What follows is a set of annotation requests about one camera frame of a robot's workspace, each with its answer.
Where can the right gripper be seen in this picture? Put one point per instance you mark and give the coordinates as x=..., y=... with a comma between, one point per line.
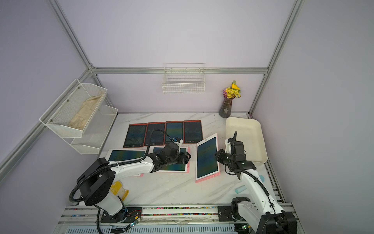
x=219, y=158

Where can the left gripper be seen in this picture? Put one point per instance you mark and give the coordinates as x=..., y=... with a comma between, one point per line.
x=183, y=158

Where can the pink writing tablet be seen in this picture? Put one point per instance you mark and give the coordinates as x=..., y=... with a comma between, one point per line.
x=124, y=154
x=175, y=168
x=207, y=166

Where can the red writing tablet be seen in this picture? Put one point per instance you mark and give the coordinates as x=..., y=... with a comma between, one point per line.
x=175, y=129
x=153, y=136
x=193, y=131
x=135, y=136

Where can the yellow knit glove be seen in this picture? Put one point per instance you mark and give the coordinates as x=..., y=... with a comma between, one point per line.
x=118, y=190

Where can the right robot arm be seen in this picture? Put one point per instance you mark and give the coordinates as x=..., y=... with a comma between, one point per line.
x=260, y=211

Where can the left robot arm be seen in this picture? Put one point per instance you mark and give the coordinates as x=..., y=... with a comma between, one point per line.
x=94, y=185

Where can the cream plastic storage box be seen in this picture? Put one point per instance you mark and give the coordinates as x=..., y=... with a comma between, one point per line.
x=249, y=132

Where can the light blue plastic scoop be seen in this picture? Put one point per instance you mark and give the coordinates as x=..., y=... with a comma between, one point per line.
x=243, y=188

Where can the dark glass vase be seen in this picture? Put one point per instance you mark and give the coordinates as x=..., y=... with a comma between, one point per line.
x=225, y=110

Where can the yellow flower bouquet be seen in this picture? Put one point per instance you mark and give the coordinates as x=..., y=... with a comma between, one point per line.
x=233, y=91

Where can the beige cloth in shelf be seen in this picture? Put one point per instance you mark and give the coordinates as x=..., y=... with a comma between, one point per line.
x=82, y=117

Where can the white wire wall basket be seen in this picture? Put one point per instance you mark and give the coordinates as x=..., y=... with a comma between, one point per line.
x=183, y=78

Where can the white mesh wall shelf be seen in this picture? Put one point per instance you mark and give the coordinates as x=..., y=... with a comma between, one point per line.
x=91, y=139

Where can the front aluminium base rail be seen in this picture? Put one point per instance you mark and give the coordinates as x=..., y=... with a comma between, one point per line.
x=155, y=219

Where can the aluminium frame rails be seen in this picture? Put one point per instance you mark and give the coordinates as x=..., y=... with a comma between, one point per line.
x=43, y=59

